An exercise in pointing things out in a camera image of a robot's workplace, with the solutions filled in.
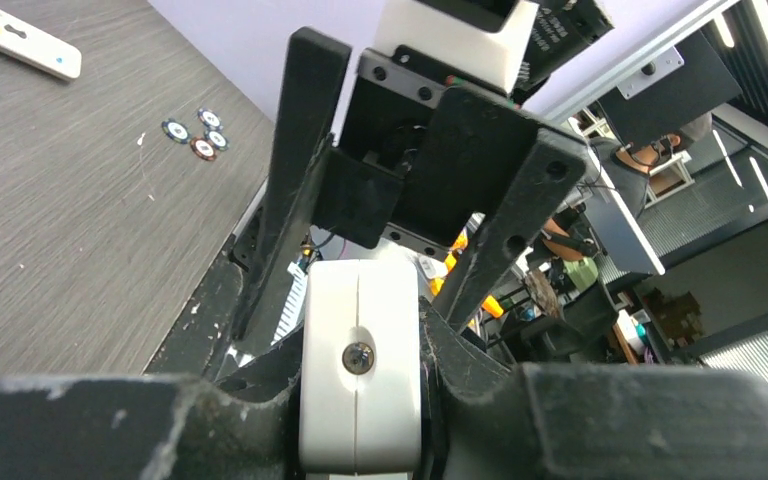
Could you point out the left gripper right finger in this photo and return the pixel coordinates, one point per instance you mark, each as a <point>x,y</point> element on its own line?
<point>482,420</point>

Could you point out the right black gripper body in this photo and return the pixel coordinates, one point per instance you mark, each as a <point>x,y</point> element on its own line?
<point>423,147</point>

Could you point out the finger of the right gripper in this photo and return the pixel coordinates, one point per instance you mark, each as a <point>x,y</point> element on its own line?
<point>314,72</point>
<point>552,167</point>

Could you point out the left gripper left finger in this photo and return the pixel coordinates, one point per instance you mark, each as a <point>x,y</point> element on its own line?
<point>169,426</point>

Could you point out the white remote control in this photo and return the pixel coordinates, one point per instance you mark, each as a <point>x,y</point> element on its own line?
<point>360,393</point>
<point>39,49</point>

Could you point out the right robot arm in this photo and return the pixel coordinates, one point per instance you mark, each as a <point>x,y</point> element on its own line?
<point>556,33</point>

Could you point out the poker chip four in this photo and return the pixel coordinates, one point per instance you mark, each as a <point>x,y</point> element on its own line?
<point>209,119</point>

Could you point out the poker chip three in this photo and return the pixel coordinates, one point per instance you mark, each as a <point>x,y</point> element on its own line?
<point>217,139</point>

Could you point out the poker chip two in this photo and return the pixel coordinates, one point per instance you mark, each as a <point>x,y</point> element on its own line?
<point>203,148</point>

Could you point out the poker chip one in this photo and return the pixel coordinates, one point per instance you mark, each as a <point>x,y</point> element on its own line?
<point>175,131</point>

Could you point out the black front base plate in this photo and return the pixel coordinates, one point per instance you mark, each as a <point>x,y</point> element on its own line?
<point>198,341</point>

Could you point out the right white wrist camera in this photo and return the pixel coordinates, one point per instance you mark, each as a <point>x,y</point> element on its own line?
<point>489,48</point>

